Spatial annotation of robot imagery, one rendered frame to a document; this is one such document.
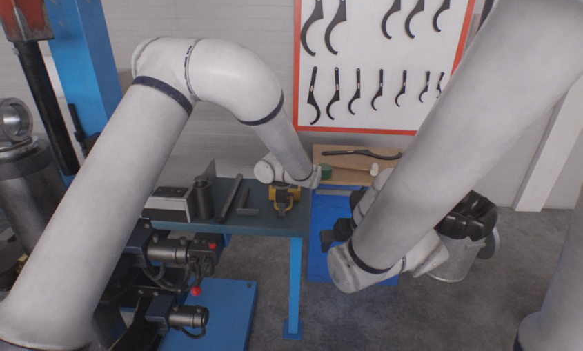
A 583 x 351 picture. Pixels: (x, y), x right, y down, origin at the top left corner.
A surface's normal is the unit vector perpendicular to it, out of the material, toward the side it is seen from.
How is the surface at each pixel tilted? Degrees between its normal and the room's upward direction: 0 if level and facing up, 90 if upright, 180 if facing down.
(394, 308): 0
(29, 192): 90
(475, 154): 106
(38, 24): 90
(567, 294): 94
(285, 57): 90
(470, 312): 0
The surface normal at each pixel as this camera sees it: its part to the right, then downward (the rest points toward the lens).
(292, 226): 0.02, -0.88
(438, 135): -0.93, 0.15
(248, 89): 0.39, 0.48
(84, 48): -0.06, 0.48
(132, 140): 0.47, -0.17
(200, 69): -0.32, 0.25
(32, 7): 0.95, 0.16
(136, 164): 0.68, -0.04
